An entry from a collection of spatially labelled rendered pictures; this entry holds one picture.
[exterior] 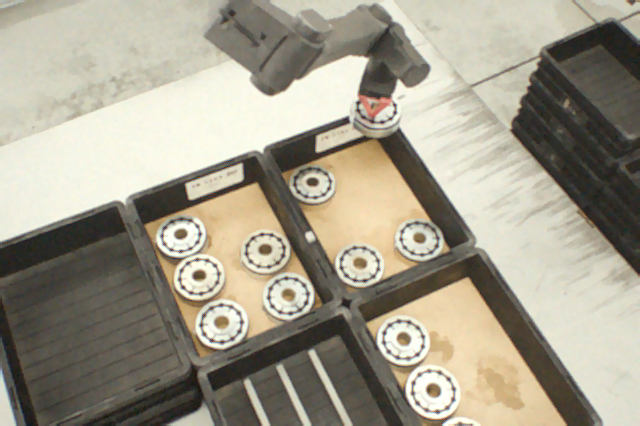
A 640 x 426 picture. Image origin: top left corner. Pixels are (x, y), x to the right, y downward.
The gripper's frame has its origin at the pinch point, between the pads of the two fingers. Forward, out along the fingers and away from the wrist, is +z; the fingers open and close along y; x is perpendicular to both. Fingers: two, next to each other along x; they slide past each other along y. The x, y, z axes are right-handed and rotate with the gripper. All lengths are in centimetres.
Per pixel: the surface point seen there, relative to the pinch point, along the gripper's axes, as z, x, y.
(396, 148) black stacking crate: 16.0, -6.1, 3.6
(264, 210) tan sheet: 22.8, 17.7, -17.0
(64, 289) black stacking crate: 25, 50, -47
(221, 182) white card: 17.9, 27.6, -16.1
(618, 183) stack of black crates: 59, -70, 48
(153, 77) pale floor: 105, 96, 80
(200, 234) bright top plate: 20.5, 27.8, -28.3
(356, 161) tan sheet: 21.8, 1.9, 1.8
